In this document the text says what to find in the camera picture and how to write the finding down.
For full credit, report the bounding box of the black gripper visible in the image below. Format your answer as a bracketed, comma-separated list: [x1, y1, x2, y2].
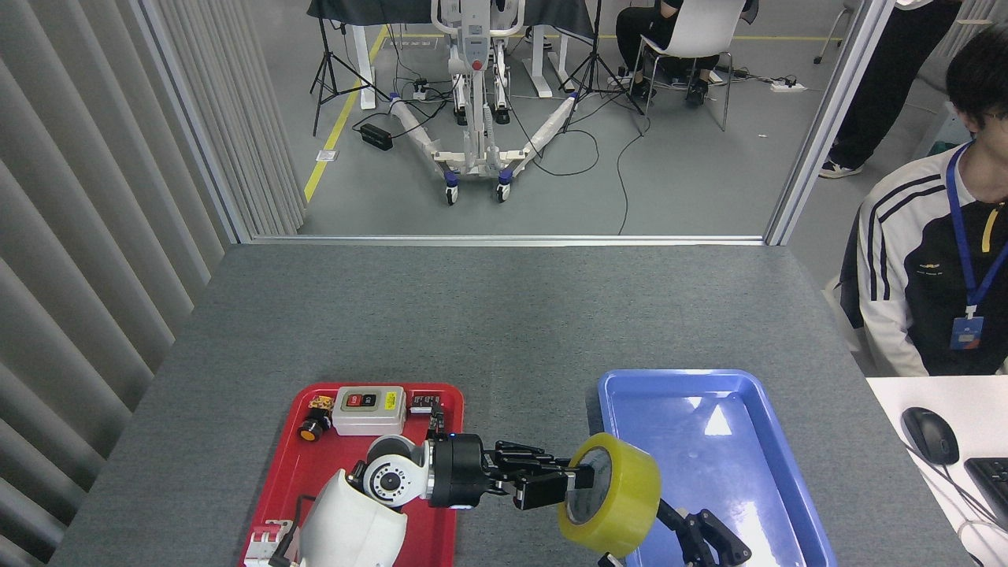
[430, 433, 627, 567]

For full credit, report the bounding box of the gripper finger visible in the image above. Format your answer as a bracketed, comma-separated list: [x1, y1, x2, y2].
[658, 502, 751, 567]

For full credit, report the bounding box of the yellow tape roll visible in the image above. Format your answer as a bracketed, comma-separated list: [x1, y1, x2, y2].
[558, 432, 662, 558]

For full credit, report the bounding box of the blue plastic tray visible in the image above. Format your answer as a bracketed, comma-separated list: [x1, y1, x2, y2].
[598, 369, 837, 567]

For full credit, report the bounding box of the white desk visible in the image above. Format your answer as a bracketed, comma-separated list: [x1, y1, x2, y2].
[866, 376, 1008, 567]

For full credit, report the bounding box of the black computer mouse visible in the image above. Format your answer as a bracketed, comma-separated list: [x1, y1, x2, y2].
[902, 407, 961, 466]

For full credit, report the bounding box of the orange push button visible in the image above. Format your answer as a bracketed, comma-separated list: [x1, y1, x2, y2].
[298, 396, 334, 442]

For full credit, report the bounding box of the red plastic tray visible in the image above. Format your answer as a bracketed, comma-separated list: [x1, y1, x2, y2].
[239, 382, 465, 567]

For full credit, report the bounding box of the black keyboard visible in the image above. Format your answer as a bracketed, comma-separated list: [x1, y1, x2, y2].
[965, 458, 1008, 530]

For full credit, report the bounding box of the blue id badge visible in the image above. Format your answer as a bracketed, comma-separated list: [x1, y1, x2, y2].
[950, 317, 985, 351]

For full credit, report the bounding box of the black tripod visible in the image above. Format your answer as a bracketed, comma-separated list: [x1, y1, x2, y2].
[309, 17, 391, 137]
[561, 0, 647, 131]

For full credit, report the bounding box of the white stand on wheels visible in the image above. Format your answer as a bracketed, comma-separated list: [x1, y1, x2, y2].
[388, 0, 580, 207]

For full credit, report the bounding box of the person on white chair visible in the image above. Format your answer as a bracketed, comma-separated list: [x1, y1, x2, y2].
[615, 0, 761, 109]

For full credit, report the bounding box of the white chair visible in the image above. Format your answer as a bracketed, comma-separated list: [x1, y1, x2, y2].
[630, 0, 749, 132]

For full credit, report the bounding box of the person in black trousers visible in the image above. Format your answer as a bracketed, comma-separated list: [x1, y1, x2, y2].
[819, 0, 965, 179]

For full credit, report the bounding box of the grey vertical blind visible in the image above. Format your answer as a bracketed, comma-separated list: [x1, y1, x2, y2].
[0, 0, 308, 567]

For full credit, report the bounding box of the white two-button switch box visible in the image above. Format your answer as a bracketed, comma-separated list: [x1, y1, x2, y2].
[332, 385, 407, 436]

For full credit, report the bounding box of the black mouse cable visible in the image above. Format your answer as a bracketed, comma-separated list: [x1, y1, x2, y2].
[906, 445, 1008, 538]

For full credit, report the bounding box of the silver rail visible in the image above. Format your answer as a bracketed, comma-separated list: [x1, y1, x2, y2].
[250, 234, 766, 246]

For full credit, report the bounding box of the black floor cable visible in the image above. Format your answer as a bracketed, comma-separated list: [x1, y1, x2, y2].
[613, 114, 651, 235]

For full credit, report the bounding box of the person with blue lanyard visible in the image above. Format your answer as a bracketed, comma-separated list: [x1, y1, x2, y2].
[839, 24, 1008, 377]

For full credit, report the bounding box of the blue lanyard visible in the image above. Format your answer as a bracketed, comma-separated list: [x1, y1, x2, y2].
[945, 142, 1008, 320]

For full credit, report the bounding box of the silver post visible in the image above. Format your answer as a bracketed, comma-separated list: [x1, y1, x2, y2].
[130, 0, 254, 245]
[762, 0, 899, 246]

